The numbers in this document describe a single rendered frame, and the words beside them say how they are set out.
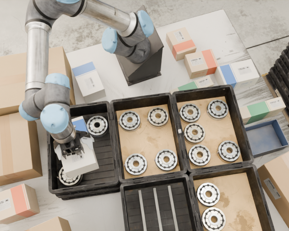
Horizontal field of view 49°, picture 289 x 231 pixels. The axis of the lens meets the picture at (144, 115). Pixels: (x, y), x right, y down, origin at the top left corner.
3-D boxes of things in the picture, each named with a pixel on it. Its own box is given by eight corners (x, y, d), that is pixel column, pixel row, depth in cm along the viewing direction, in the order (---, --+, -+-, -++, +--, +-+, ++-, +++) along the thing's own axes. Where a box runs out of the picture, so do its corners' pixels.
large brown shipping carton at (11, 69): (2, 126, 170) (-15, 111, 152) (1, 78, 182) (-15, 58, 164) (76, 112, 174) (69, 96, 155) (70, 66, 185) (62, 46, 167)
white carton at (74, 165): (58, 133, 132) (52, 125, 124) (86, 124, 134) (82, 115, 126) (69, 178, 125) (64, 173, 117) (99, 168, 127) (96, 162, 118)
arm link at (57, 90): (34, 82, 103) (33, 113, 99) (53, 68, 96) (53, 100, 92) (55, 89, 109) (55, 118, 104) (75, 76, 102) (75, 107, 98)
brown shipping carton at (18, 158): (-5, 131, 169) (-20, 120, 155) (36, 122, 171) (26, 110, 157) (-2, 186, 158) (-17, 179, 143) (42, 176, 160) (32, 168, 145)
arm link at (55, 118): (66, 99, 92) (66, 126, 89) (74, 113, 102) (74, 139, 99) (38, 101, 92) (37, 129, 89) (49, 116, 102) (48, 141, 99)
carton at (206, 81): (173, 104, 176) (174, 99, 170) (168, 95, 178) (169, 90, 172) (211, 89, 180) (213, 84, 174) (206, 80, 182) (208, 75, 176)
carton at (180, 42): (165, 40, 193) (166, 32, 186) (183, 34, 194) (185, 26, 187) (176, 61, 187) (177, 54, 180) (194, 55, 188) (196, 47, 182)
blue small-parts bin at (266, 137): (248, 159, 164) (252, 155, 157) (237, 133, 169) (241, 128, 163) (283, 149, 166) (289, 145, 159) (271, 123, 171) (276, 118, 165)
